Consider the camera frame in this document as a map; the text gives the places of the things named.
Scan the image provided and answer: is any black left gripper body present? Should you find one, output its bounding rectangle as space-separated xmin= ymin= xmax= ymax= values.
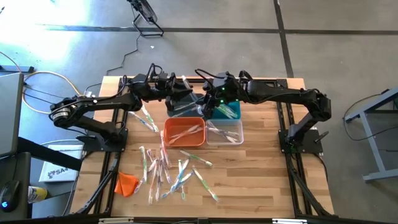
xmin=151 ymin=72 xmax=180 ymax=112

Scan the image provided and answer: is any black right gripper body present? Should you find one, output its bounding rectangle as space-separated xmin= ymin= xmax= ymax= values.
xmin=203 ymin=73 xmax=247 ymax=106

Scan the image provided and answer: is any blue white toothbrush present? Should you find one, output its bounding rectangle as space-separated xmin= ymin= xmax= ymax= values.
xmin=129 ymin=111 xmax=155 ymax=131
xmin=173 ymin=101 xmax=200 ymax=110
xmin=172 ymin=105 xmax=203 ymax=118
xmin=169 ymin=159 xmax=190 ymax=192
xmin=161 ymin=172 xmax=193 ymax=199

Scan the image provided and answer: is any green white toothbrush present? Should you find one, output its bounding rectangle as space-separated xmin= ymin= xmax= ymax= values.
xmin=192 ymin=166 xmax=220 ymax=203
xmin=216 ymin=105 xmax=234 ymax=119
xmin=178 ymin=160 xmax=187 ymax=200
xmin=141 ymin=105 xmax=159 ymax=133
xmin=223 ymin=103 xmax=240 ymax=118
xmin=139 ymin=146 xmax=148 ymax=184
xmin=179 ymin=149 xmax=214 ymax=167

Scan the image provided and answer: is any pink white toothbrush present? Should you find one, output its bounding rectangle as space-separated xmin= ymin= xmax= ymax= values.
xmin=159 ymin=130 xmax=172 ymax=169
xmin=169 ymin=123 xmax=203 ymax=146
xmin=170 ymin=127 xmax=205 ymax=139
xmin=133 ymin=177 xmax=144 ymax=194

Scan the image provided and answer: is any clear toothbrush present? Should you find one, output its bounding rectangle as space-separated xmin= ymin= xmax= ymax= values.
xmin=206 ymin=126 xmax=241 ymax=138

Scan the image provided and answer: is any teal plastic bin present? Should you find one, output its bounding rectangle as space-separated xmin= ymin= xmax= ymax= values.
xmin=210 ymin=99 xmax=243 ymax=121

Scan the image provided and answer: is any dark green plastic bin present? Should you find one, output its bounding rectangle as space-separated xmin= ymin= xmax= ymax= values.
xmin=166 ymin=92 xmax=206 ymax=119

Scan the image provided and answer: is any clear plastic bin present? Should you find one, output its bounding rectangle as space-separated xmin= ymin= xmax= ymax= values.
xmin=205 ymin=118 xmax=245 ymax=147

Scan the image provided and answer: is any orange plastic bin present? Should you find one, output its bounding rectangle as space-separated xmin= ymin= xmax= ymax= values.
xmin=163 ymin=116 xmax=207 ymax=148

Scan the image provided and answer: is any black floor fan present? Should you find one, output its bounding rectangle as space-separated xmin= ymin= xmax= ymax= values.
xmin=126 ymin=0 xmax=165 ymax=38

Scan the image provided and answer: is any orange cloth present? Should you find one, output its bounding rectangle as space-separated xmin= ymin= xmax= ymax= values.
xmin=113 ymin=171 xmax=140 ymax=198

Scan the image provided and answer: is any silver aluminium bar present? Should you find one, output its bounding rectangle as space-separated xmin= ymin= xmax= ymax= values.
xmin=272 ymin=218 xmax=308 ymax=224
xmin=98 ymin=217 xmax=134 ymax=224

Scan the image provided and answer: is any white printed box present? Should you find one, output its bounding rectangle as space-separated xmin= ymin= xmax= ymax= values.
xmin=39 ymin=144 xmax=84 ymax=184

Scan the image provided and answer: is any grey laptop computer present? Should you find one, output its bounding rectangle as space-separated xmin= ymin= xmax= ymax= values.
xmin=0 ymin=72 xmax=25 ymax=158

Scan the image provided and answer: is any yellow white can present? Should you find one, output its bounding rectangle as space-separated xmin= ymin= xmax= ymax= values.
xmin=27 ymin=185 xmax=49 ymax=204

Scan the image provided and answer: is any dark operator desk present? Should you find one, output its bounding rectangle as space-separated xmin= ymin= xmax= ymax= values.
xmin=0 ymin=136 xmax=84 ymax=220

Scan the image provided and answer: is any black computer mouse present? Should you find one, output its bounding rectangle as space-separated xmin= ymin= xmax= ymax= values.
xmin=0 ymin=179 xmax=21 ymax=213

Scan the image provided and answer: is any black fan power cable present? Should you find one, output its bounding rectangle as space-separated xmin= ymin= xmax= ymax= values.
xmin=83 ymin=34 xmax=140 ymax=96

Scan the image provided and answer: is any black aluminium table frame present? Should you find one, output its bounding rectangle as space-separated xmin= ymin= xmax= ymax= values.
xmin=93 ymin=76 xmax=335 ymax=224

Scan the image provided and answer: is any black diagonal frame strut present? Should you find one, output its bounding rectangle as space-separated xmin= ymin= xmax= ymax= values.
xmin=76 ymin=154 xmax=122 ymax=215
xmin=287 ymin=155 xmax=335 ymax=217

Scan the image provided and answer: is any yellow cable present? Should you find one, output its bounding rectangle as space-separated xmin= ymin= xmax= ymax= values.
xmin=0 ymin=50 xmax=84 ymax=115

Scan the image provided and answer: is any grey metal desk frame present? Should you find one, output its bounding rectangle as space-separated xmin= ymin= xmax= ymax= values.
xmin=343 ymin=86 xmax=398 ymax=184

